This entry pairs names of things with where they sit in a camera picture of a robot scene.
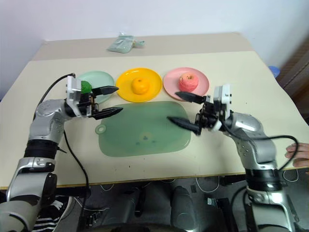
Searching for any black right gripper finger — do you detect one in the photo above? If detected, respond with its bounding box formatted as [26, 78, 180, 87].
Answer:
[167, 116, 203, 136]
[174, 91, 211, 104]

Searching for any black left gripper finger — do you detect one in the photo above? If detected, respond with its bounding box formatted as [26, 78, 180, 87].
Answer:
[92, 107, 124, 121]
[91, 86, 120, 96]

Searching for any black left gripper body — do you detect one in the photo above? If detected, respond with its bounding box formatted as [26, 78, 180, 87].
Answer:
[78, 92, 102, 118]

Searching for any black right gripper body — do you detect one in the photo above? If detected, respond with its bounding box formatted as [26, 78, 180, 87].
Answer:
[194, 95, 222, 131]

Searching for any dark green round fruit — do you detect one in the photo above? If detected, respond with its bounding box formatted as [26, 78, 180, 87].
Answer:
[80, 80, 94, 95]

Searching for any pale green plate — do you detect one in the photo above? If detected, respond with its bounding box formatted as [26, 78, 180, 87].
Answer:
[75, 70, 115, 105]

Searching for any yellow plate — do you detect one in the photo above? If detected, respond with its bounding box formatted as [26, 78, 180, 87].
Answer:
[115, 67, 163, 103]

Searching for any pink plate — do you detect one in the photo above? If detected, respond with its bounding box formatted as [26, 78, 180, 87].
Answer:
[163, 67, 210, 102]

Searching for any bare person hand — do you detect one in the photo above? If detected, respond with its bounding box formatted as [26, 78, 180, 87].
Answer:
[284, 142, 309, 168]

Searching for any red apple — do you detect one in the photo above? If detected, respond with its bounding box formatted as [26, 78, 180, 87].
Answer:
[178, 72, 200, 93]

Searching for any orange mandarin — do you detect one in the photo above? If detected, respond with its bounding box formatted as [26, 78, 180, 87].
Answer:
[130, 77, 151, 95]

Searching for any translucent green cutting mat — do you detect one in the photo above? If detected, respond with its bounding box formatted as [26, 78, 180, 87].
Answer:
[95, 101, 193, 158]

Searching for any pale green plastic packet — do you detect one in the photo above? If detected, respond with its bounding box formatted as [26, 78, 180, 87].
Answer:
[106, 32, 146, 53]

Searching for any blue round cap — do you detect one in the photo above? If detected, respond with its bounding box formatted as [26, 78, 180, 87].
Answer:
[268, 65, 281, 79]

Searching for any dark rounded grey shape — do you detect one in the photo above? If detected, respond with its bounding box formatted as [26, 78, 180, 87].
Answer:
[169, 185, 195, 231]

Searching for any black white striped shoe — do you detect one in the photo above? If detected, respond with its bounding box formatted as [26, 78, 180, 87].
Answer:
[32, 195, 73, 232]

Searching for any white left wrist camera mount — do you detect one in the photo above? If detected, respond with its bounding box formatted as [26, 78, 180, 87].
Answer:
[65, 75, 84, 117]

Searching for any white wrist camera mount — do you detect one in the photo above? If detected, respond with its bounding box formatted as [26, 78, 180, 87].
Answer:
[65, 75, 84, 117]
[212, 84, 234, 132]

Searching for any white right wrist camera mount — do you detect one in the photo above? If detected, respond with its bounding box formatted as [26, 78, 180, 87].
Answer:
[212, 84, 234, 132]

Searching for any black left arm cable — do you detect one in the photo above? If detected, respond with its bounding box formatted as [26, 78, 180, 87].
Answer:
[38, 72, 92, 232]

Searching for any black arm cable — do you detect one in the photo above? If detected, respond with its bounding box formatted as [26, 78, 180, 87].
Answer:
[38, 72, 92, 232]
[219, 117, 301, 174]

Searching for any thin white cable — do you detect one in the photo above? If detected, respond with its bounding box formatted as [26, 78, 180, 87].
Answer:
[281, 169, 300, 184]
[195, 177, 221, 194]

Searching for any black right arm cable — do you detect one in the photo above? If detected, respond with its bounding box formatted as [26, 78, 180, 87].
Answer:
[219, 117, 301, 174]

